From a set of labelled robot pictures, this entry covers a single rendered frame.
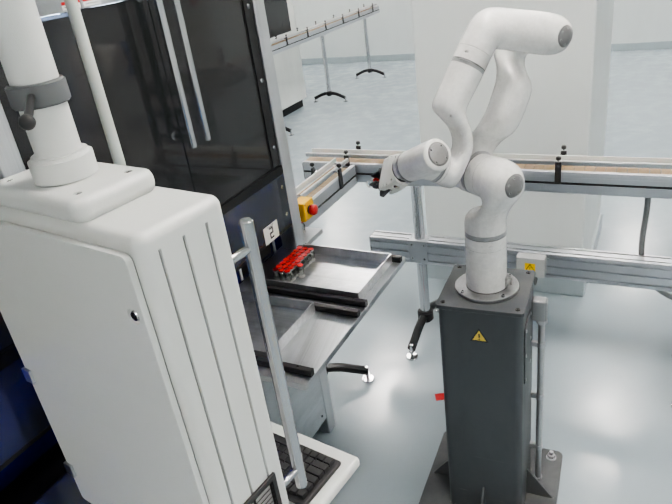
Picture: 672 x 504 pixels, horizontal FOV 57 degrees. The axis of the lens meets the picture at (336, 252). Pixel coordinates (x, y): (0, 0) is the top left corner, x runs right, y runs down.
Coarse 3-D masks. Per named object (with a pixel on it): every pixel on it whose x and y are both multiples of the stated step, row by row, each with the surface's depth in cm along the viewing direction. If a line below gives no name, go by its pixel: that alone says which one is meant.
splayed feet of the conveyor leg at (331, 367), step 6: (330, 366) 284; (336, 366) 285; (342, 366) 285; (348, 366) 286; (354, 366) 287; (360, 366) 288; (366, 366) 289; (348, 372) 287; (354, 372) 287; (360, 372) 287; (366, 372) 288; (366, 378) 291; (372, 378) 291
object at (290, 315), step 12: (252, 300) 195; (276, 300) 190; (288, 300) 188; (300, 300) 186; (252, 312) 190; (276, 312) 188; (288, 312) 187; (300, 312) 186; (312, 312) 184; (252, 324) 184; (276, 324) 182; (288, 324) 181; (300, 324) 178; (252, 336) 178; (288, 336) 173; (264, 348) 172
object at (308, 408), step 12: (264, 384) 213; (312, 384) 245; (264, 396) 215; (300, 396) 237; (312, 396) 246; (276, 408) 222; (300, 408) 238; (312, 408) 247; (324, 408) 257; (276, 420) 223; (300, 420) 239; (312, 420) 248; (324, 420) 258; (300, 432) 240; (312, 432) 249
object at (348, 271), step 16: (320, 256) 217; (336, 256) 216; (352, 256) 213; (368, 256) 210; (384, 256) 207; (320, 272) 207; (336, 272) 206; (352, 272) 204; (368, 272) 203; (384, 272) 202; (304, 288) 194; (320, 288) 191; (336, 288) 196; (352, 288) 195; (368, 288) 192
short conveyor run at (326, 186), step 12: (312, 168) 274; (324, 168) 277; (336, 168) 273; (348, 168) 282; (312, 180) 273; (324, 180) 264; (336, 180) 269; (348, 180) 280; (300, 192) 263; (312, 192) 261; (324, 192) 260; (336, 192) 270; (324, 204) 261; (312, 216) 253
